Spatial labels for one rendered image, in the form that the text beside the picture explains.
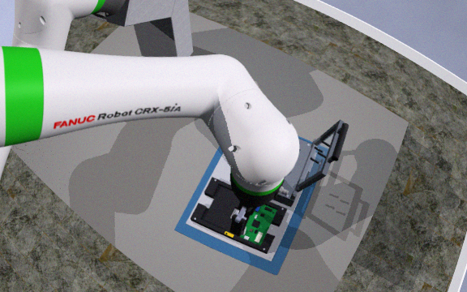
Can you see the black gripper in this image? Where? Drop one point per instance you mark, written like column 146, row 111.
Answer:
column 238, row 218

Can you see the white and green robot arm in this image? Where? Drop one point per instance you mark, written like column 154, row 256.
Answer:
column 48, row 92

